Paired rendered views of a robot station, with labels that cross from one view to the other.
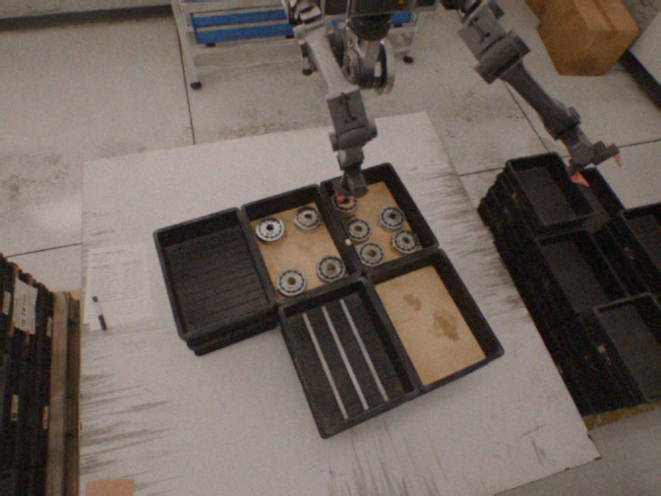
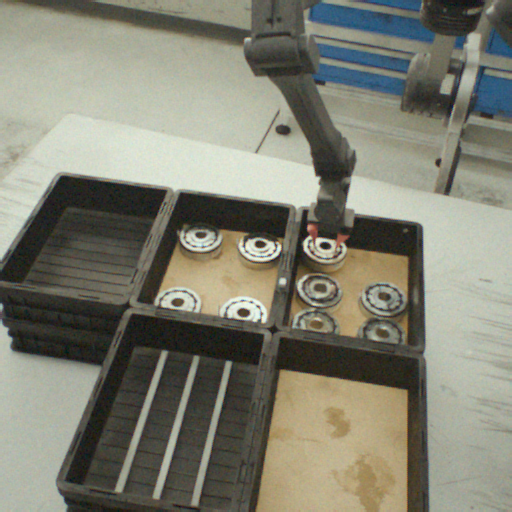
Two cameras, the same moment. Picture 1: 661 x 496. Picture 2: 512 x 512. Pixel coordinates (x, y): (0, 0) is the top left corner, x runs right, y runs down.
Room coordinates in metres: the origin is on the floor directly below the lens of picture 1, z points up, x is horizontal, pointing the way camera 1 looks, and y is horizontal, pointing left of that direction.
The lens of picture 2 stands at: (-0.14, -0.62, 1.96)
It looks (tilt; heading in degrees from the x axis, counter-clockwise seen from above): 43 degrees down; 37
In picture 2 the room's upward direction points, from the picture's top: 4 degrees clockwise
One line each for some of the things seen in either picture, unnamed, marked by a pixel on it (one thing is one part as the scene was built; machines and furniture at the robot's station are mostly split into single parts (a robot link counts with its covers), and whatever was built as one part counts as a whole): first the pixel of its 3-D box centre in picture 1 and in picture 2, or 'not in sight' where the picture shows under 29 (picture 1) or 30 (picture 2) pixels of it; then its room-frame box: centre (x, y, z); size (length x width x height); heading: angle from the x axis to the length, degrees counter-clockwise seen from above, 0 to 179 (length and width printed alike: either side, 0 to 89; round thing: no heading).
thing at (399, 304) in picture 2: (391, 217); (383, 298); (0.88, -0.22, 0.86); 0.10 x 0.10 x 0.01
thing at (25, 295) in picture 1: (25, 305); not in sight; (0.48, 1.24, 0.41); 0.31 x 0.02 x 0.16; 22
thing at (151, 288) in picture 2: (298, 247); (219, 271); (0.69, 0.10, 0.87); 0.40 x 0.30 x 0.11; 30
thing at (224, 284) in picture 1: (214, 275); (91, 251); (0.54, 0.36, 0.87); 0.40 x 0.30 x 0.11; 30
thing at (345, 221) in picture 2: (349, 181); (332, 208); (0.91, -0.04, 1.00); 0.10 x 0.07 x 0.07; 119
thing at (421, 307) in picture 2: (377, 215); (354, 275); (0.84, -0.16, 0.92); 0.40 x 0.30 x 0.02; 30
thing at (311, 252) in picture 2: (344, 201); (324, 248); (0.91, -0.04, 0.88); 0.10 x 0.10 x 0.01
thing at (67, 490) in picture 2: (345, 348); (174, 404); (0.35, -0.10, 0.92); 0.40 x 0.30 x 0.02; 30
